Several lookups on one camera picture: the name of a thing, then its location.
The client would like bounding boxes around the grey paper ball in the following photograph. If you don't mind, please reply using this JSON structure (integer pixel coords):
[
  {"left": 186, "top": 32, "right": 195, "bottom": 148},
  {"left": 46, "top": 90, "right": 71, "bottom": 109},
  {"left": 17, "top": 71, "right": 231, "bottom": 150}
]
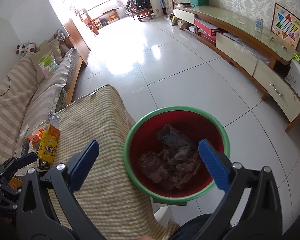
[{"left": 46, "top": 110, "right": 59, "bottom": 129}]

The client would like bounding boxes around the wooden chair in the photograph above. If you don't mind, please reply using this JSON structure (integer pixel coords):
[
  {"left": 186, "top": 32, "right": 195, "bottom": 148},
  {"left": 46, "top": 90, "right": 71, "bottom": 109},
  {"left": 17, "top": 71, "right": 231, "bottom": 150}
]
[{"left": 128, "top": 0, "right": 152, "bottom": 22}]

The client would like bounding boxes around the black remote control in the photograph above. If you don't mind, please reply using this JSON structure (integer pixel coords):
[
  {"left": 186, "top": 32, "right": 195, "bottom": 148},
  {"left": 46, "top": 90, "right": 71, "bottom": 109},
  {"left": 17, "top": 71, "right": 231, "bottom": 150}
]
[{"left": 21, "top": 138, "right": 30, "bottom": 157}]

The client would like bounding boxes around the striped beige sofa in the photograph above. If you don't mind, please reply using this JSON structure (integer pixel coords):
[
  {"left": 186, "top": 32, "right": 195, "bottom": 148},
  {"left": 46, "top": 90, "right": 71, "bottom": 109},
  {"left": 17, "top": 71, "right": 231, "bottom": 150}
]
[{"left": 0, "top": 48, "right": 80, "bottom": 165}]

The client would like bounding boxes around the beige sofa pillow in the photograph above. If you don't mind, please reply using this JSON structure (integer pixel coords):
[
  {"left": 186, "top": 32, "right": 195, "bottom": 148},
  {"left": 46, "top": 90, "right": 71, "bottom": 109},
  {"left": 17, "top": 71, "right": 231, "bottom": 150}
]
[{"left": 30, "top": 38, "right": 63, "bottom": 83}]

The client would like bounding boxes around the cow plush toy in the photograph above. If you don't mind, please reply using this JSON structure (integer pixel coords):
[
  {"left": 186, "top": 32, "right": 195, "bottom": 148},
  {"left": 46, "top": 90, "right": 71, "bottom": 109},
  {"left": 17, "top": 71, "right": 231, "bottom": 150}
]
[{"left": 16, "top": 42, "right": 37, "bottom": 57}]

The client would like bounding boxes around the red bin with green rim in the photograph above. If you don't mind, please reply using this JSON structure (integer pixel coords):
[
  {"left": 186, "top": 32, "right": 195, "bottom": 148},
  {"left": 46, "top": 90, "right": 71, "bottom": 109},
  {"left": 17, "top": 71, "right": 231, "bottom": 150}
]
[{"left": 123, "top": 106, "right": 230, "bottom": 206}]

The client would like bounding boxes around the orange snack bag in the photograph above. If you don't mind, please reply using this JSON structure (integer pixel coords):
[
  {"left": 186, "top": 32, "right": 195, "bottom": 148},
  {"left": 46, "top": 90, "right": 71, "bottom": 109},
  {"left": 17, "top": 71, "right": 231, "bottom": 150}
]
[{"left": 28, "top": 128, "right": 44, "bottom": 151}]

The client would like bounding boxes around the orange cardboard box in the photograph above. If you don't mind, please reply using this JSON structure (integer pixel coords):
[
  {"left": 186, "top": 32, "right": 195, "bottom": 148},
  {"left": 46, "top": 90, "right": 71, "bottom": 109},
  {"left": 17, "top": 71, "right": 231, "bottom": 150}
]
[{"left": 8, "top": 177, "right": 23, "bottom": 190}]

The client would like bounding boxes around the green small box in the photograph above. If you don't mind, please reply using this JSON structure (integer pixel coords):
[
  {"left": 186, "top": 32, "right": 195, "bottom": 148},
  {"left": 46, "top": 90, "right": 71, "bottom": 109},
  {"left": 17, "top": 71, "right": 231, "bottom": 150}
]
[{"left": 293, "top": 52, "right": 300, "bottom": 64}]

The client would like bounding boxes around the red flat box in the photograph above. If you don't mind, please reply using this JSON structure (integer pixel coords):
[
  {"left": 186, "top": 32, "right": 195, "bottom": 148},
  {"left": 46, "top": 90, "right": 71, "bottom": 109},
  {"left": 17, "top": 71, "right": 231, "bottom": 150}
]
[{"left": 194, "top": 18, "right": 223, "bottom": 36}]

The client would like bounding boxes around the green white package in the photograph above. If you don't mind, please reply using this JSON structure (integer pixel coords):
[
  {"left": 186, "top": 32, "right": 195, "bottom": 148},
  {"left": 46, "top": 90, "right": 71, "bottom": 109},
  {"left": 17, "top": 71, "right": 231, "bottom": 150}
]
[{"left": 38, "top": 53, "right": 58, "bottom": 78}]

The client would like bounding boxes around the wooden TV cabinet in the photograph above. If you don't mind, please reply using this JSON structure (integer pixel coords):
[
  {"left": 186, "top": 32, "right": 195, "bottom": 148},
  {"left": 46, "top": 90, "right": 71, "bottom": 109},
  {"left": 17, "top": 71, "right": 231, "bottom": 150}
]
[{"left": 173, "top": 5, "right": 300, "bottom": 132}]

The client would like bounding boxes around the white blue milk carton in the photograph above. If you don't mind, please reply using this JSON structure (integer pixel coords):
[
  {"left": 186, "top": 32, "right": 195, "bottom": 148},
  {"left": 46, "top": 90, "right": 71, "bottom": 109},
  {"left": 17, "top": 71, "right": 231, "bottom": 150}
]
[{"left": 157, "top": 124, "right": 195, "bottom": 148}]

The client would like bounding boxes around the brown foil wrapper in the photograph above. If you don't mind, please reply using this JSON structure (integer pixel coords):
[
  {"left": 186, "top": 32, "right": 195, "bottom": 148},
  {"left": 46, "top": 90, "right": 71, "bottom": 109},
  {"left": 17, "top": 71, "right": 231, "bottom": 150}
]
[{"left": 139, "top": 152, "right": 170, "bottom": 184}]

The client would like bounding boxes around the black backpack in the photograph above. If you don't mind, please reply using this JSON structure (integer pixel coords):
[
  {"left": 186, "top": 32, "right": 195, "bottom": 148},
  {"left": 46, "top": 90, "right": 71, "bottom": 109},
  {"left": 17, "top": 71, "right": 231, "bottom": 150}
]
[{"left": 135, "top": 0, "right": 150, "bottom": 10}]

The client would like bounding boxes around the chinese checkers board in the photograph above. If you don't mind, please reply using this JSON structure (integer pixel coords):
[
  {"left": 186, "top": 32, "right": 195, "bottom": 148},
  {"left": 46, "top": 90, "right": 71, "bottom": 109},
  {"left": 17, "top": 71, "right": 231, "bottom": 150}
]
[{"left": 270, "top": 3, "right": 300, "bottom": 50}]

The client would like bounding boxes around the small blue white card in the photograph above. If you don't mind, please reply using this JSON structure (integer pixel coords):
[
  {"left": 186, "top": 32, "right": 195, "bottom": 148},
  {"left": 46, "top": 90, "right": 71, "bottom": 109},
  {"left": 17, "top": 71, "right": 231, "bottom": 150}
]
[{"left": 255, "top": 17, "right": 263, "bottom": 33}]

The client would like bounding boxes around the red white paper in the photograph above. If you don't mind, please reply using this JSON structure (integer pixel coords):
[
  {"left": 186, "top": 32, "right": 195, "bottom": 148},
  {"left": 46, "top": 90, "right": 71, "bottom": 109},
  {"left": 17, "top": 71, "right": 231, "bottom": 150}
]
[{"left": 163, "top": 146, "right": 202, "bottom": 173}]

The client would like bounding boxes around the yellow juice box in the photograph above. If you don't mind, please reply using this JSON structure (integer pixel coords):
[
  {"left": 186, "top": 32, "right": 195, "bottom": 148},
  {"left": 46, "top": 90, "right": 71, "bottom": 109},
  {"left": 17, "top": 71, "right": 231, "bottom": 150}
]
[{"left": 37, "top": 124, "right": 60, "bottom": 170}]

